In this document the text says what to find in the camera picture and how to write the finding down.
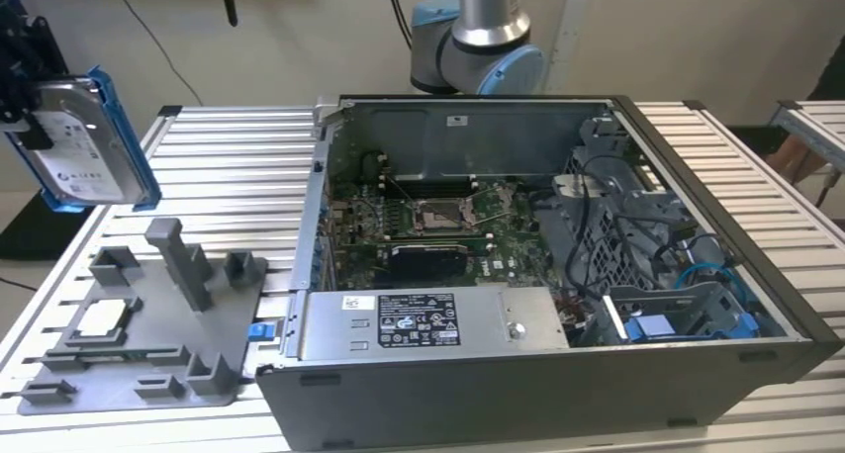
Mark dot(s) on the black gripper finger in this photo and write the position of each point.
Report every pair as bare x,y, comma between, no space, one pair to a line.
38,131

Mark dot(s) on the hard disk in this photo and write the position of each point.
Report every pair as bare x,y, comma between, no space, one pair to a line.
76,146

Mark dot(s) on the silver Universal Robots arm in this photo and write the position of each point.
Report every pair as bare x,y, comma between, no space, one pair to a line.
492,8

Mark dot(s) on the grey disk bay cage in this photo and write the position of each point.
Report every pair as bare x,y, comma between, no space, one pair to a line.
594,235

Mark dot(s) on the blue empty disk carrier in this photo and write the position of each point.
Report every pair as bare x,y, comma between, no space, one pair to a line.
650,330

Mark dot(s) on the black antenna rod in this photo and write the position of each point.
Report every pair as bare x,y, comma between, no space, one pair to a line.
227,3

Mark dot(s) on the silver CPU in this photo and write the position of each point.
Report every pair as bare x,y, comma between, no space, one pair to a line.
102,320

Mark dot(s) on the grey parts rack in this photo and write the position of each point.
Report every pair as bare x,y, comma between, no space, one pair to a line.
218,295

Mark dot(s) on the green RAM stick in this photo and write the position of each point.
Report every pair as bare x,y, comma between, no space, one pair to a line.
141,356

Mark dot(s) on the blue case latch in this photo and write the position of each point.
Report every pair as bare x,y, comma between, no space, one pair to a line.
261,333

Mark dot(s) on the silver power supply with label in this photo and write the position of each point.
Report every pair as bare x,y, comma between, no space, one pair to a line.
330,324

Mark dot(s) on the black RAM slot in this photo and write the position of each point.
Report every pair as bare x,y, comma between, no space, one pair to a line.
433,178
433,235

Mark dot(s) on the CPU socket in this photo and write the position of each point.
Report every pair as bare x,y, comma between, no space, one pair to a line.
440,218

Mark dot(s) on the green motherboard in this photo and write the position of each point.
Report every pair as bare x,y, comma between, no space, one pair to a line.
512,245

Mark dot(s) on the black open PC case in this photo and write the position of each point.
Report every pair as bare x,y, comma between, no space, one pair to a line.
462,398

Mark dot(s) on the metal slat side table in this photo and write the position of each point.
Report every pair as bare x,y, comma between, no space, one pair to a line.
815,121

